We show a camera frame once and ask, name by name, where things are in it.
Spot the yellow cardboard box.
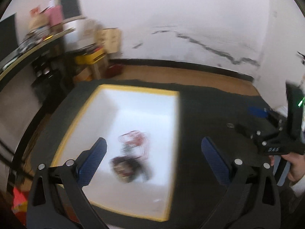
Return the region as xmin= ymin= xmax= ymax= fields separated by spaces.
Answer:
xmin=52 ymin=84 xmax=180 ymax=222

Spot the framed dark board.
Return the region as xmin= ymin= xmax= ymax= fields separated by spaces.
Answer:
xmin=58 ymin=0 xmax=82 ymax=21

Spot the red bead bracelet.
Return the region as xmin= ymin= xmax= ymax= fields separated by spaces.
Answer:
xmin=109 ymin=155 xmax=153 ymax=184

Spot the white paper gift bag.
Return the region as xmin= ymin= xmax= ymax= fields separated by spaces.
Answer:
xmin=63 ymin=19 xmax=95 ymax=52

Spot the tan paper gift bag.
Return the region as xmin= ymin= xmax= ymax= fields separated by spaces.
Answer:
xmin=96 ymin=28 xmax=121 ymax=54

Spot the black floral table cloth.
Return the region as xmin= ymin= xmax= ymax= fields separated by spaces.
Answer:
xmin=7 ymin=78 xmax=301 ymax=229

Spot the person right hand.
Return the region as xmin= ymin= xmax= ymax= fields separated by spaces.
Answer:
xmin=281 ymin=152 xmax=305 ymax=184

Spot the black computer monitor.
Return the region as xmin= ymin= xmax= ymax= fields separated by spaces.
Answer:
xmin=0 ymin=14 xmax=18 ymax=60

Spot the pink box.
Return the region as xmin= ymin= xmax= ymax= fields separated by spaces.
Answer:
xmin=44 ymin=5 xmax=64 ymax=27

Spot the small yellow box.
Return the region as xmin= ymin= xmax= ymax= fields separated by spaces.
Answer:
xmin=75 ymin=48 xmax=105 ymax=65

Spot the black desk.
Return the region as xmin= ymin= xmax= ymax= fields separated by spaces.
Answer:
xmin=1 ymin=28 xmax=75 ymax=90

